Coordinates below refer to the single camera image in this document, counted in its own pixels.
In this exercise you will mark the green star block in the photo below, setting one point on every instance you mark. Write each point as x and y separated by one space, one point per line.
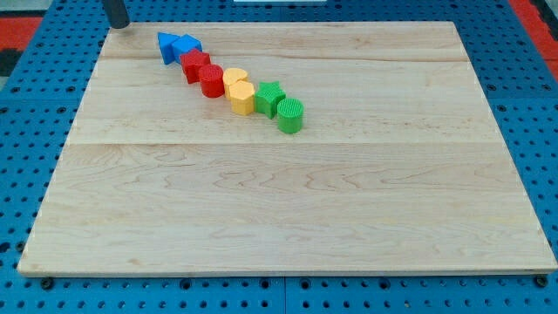
267 97

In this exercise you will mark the red star block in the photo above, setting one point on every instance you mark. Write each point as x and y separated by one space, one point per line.
191 62

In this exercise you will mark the green cylinder block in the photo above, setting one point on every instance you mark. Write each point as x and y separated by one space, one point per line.
290 115

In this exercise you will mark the yellow hexagon block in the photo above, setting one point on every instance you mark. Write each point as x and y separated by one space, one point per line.
242 97

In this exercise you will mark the yellow heart block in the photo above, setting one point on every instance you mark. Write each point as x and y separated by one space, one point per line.
231 76

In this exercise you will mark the red cylinder block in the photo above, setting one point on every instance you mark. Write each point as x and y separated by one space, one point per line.
210 77

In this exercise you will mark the wooden board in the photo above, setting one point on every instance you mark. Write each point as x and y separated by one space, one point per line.
400 168

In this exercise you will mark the blue cube block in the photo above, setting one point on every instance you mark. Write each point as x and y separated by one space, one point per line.
185 44

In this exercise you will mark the blue triangle block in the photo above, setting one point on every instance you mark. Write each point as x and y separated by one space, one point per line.
165 42

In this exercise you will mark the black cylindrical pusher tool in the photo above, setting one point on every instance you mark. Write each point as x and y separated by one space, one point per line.
116 13

